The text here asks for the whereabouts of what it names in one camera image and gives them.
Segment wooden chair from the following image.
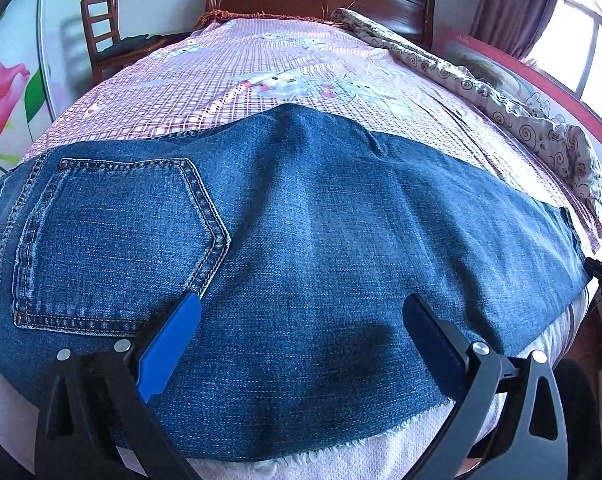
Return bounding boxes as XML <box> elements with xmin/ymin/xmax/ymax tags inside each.
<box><xmin>80</xmin><ymin>0</ymin><xmax>182</xmax><ymax>83</ymax></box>

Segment pink checked bed sheet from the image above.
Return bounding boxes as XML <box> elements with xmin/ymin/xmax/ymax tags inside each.
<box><xmin>18</xmin><ymin>16</ymin><xmax>602</xmax><ymax>256</ymax></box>

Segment window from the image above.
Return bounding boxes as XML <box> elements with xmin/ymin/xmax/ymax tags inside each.
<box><xmin>523</xmin><ymin>0</ymin><xmax>602</xmax><ymax>116</ymax></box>

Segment blue denim pants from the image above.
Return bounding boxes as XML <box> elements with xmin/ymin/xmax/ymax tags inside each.
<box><xmin>0</xmin><ymin>104</ymin><xmax>590</xmax><ymax>464</ymax></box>

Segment flower print wardrobe door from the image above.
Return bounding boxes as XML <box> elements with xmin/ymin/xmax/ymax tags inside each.
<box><xmin>0</xmin><ymin>0</ymin><xmax>66</xmax><ymax>196</ymax></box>

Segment dark cloth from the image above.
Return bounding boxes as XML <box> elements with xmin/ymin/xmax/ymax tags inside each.
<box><xmin>97</xmin><ymin>34</ymin><xmax>168</xmax><ymax>57</ymax></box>

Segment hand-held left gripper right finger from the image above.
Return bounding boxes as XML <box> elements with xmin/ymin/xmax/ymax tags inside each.
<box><xmin>402</xmin><ymin>293</ymin><xmax>568</xmax><ymax>480</ymax></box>

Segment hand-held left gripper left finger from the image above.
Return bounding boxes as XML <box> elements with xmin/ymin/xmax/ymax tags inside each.
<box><xmin>35</xmin><ymin>292</ymin><xmax>203</xmax><ymax>480</ymax></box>

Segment pink cartoon pillow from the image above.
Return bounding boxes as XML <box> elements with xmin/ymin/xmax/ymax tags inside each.
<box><xmin>438</xmin><ymin>32</ymin><xmax>602</xmax><ymax>196</ymax></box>

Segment purple curtain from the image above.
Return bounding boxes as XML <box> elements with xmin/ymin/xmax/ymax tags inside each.
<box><xmin>468</xmin><ymin>0</ymin><xmax>576</xmax><ymax>61</ymax></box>

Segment floral patterned quilt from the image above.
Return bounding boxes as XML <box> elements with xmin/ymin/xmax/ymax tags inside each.
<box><xmin>331</xmin><ymin>7</ymin><xmax>602</xmax><ymax>251</ymax></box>

